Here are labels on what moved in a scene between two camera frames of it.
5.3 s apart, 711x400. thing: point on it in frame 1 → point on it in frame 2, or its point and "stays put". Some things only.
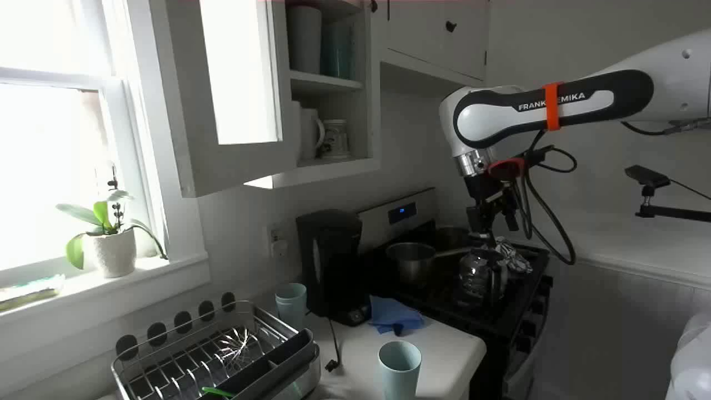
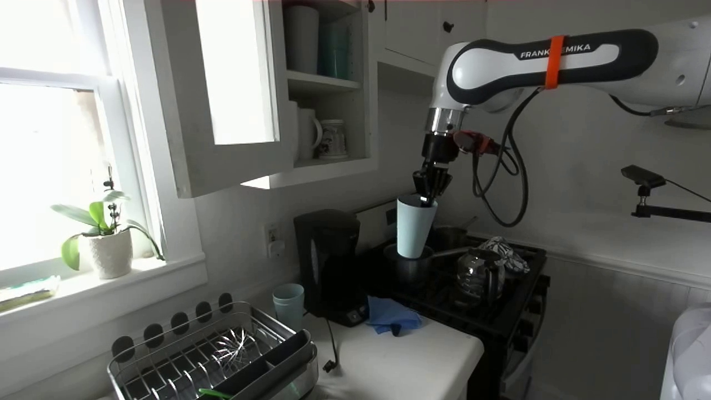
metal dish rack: x=215 y=348 stays put
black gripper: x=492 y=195 → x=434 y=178
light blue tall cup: x=399 y=362 → x=413 y=225
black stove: x=494 y=287 stays put
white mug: x=306 y=136 stays put
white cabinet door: x=228 y=90 stays put
